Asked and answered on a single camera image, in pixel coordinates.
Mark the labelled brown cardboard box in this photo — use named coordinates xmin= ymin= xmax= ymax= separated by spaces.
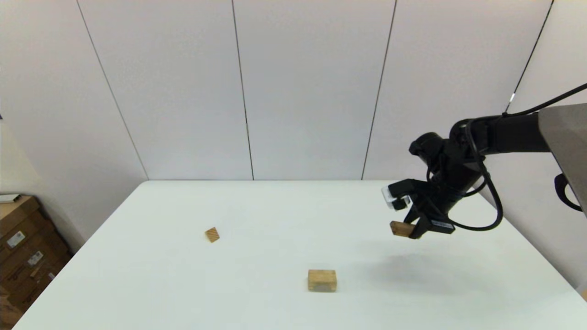
xmin=0 ymin=196 xmax=55 ymax=253
xmin=0 ymin=228 xmax=69 ymax=282
xmin=5 ymin=257 xmax=73 ymax=313

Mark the right arm short cable loop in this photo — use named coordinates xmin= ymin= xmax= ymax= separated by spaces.
xmin=554 ymin=173 xmax=583 ymax=213

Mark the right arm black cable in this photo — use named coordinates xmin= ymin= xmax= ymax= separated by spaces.
xmin=424 ymin=82 xmax=587 ymax=231

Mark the rectangular wooden building block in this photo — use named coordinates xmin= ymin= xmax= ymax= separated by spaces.
xmin=389 ymin=220 xmax=416 ymax=238

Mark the arched wooden building block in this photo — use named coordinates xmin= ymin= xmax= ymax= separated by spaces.
xmin=307 ymin=269 xmax=338 ymax=293

